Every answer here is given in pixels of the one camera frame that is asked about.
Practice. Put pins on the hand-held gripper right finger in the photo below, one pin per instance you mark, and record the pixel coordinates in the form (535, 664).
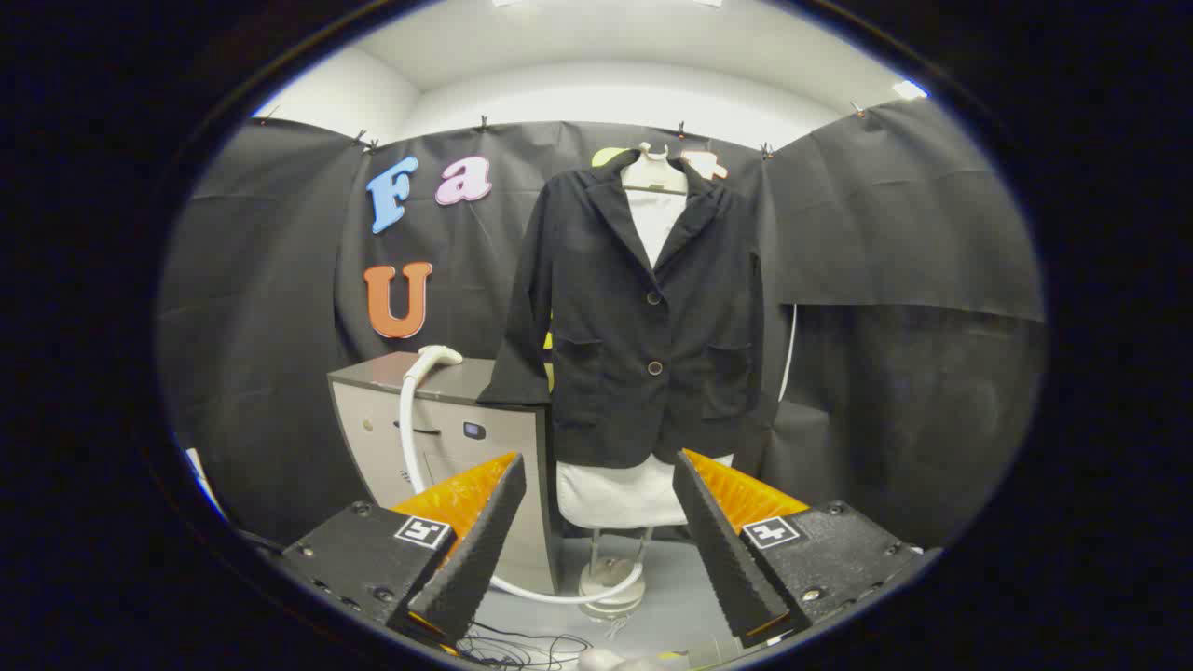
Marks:
(727, 559)

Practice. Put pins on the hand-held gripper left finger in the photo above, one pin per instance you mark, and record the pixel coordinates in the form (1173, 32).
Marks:
(475, 559)

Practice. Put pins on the garment steamer base with poles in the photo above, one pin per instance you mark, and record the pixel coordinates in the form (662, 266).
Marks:
(610, 585)

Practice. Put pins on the black suit jacket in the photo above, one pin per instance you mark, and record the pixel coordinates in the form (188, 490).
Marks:
(615, 326)

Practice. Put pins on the grey metal cabinet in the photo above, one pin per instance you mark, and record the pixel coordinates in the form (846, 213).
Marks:
(494, 466)

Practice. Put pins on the black backdrop cloth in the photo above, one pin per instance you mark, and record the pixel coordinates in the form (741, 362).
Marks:
(885, 233)

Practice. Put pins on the white plastic hanger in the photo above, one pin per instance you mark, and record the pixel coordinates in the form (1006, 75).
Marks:
(652, 175)

